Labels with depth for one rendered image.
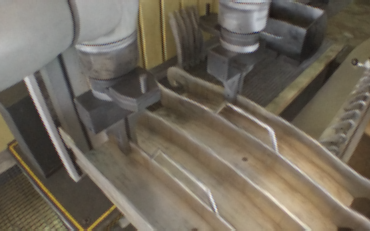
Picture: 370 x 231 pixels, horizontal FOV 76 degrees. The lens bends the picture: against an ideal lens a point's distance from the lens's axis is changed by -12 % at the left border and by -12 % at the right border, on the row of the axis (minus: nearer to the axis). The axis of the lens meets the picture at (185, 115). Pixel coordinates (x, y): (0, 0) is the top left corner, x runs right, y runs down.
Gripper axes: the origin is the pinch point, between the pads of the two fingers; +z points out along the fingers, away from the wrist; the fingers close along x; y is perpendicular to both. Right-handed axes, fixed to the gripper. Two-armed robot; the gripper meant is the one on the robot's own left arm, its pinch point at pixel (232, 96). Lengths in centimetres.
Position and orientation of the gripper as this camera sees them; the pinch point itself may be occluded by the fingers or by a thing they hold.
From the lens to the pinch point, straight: 60.9
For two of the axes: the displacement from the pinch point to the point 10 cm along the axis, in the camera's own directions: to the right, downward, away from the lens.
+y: 7.0, 4.8, -5.3
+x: 7.1, -4.7, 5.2
